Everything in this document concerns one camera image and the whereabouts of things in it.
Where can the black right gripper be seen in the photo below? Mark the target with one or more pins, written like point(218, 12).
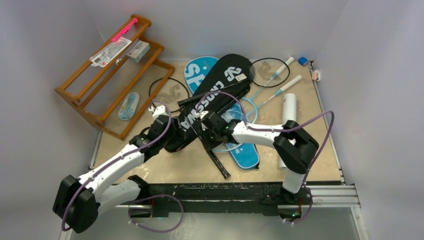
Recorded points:
point(205, 126)

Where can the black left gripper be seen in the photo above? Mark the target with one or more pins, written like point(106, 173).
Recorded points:
point(177, 133)

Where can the black badminton racket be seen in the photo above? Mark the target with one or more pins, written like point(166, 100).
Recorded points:
point(170, 93)
point(269, 72)

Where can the black Crossway racket cover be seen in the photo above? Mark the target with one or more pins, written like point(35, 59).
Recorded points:
point(209, 74)

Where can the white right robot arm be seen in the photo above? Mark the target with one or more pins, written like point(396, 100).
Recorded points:
point(294, 145)

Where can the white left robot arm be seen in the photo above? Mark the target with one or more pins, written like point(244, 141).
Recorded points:
point(81, 200)

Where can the blue racket cover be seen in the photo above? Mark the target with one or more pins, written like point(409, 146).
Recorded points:
point(244, 155)

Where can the blue white plastic packet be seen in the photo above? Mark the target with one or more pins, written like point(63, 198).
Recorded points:
point(128, 107)

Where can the wooden shelf rack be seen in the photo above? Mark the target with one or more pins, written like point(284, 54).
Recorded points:
point(97, 93)

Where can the small white box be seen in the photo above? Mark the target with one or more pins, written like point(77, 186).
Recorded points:
point(138, 51)

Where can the clear stationery packet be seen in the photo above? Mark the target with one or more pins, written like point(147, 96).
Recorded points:
point(108, 53)

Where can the small blue block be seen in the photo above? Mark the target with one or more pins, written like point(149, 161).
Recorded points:
point(303, 61)

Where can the pink white clip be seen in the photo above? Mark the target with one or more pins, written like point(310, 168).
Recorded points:
point(316, 75)

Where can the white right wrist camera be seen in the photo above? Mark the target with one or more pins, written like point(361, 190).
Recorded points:
point(204, 116)

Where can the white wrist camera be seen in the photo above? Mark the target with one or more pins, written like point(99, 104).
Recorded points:
point(204, 116)
point(158, 111)

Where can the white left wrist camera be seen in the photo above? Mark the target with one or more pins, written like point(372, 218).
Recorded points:
point(158, 111)

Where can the black metal base frame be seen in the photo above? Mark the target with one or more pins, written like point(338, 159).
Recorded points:
point(266, 198)

